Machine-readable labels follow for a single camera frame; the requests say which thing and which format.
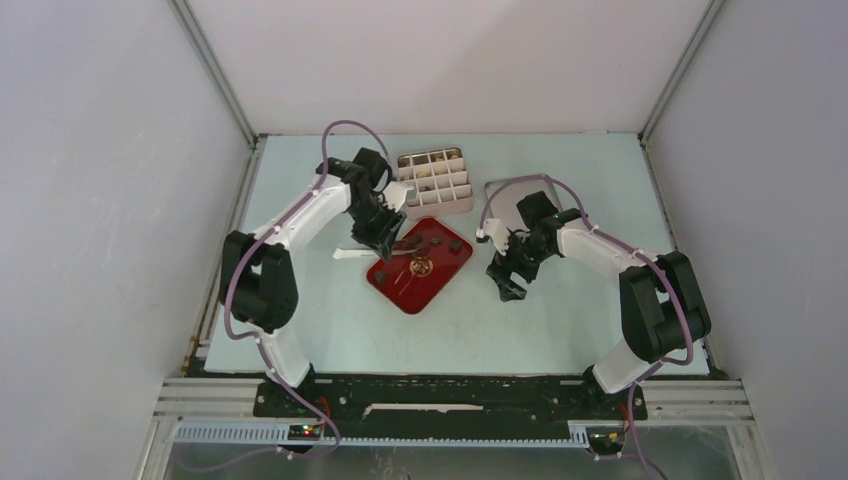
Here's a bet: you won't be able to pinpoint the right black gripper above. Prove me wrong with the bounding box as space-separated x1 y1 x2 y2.
487 228 554 302

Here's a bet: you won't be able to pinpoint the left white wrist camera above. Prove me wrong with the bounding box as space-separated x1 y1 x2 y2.
382 181 417 211

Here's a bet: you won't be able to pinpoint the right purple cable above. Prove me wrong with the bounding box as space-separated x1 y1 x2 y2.
478 174 696 480

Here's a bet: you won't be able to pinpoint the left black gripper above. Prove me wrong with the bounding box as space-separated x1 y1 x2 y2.
345 196 406 263

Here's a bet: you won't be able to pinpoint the white divided chocolate box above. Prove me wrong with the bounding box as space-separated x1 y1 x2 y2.
396 147 474 220

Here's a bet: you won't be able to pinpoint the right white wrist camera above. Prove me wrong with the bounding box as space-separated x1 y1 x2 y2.
475 218 511 256

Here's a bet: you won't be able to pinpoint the silver metal tongs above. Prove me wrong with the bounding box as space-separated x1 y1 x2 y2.
332 241 429 261

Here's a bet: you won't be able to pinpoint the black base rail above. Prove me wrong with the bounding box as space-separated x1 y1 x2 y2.
253 373 648 440

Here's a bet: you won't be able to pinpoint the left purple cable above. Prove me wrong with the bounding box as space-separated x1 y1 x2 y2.
173 119 395 473

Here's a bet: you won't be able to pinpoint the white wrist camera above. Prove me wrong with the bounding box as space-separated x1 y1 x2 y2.
475 218 511 256
382 181 417 211

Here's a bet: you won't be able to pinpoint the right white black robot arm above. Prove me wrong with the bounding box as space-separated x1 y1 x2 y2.
476 192 712 418

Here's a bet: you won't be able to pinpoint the grey cable duct strip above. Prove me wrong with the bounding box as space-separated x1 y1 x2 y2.
171 422 589 449

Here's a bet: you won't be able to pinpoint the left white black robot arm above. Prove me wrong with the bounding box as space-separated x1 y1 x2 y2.
219 148 412 417

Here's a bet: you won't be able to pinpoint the purple cable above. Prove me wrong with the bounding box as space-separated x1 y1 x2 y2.
478 174 696 480
173 119 395 473

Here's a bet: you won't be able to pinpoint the silver metal box lid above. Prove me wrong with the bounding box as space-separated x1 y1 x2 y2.
483 174 563 231

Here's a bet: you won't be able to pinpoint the red plastic tray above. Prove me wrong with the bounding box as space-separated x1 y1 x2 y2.
366 217 473 315

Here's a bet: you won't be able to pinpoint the round foil wrapped chocolate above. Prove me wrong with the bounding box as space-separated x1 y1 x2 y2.
409 257 434 278

